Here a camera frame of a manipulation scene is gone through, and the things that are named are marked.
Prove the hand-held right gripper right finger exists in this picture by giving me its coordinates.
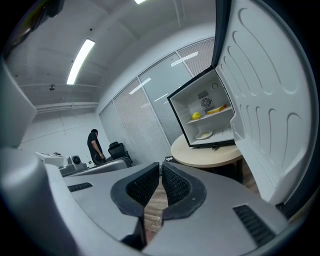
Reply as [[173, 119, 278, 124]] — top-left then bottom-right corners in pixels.
[[142, 161, 289, 256]]

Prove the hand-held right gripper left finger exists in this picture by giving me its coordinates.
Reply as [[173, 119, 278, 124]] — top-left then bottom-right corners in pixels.
[[62, 161, 161, 251]]

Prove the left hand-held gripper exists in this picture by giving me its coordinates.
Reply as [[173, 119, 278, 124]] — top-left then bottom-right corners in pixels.
[[58, 154, 127, 177]]

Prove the black mini fridge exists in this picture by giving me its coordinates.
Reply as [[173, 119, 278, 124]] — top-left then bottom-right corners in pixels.
[[166, 0, 315, 220]]

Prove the black mesh office chair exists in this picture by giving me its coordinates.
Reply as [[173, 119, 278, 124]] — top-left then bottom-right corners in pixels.
[[107, 141, 134, 165]]

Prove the white desk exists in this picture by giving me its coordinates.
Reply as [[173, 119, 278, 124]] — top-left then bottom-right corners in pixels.
[[34, 150, 70, 165]]

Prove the round beige table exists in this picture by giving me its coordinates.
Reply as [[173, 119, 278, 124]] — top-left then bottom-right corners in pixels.
[[170, 133, 244, 184]]

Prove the white plate with food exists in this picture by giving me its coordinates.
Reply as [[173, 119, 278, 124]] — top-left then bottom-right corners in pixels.
[[194, 130, 214, 141]]

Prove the long ceiling light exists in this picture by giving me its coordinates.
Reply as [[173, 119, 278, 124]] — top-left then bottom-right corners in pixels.
[[66, 38, 96, 86]]

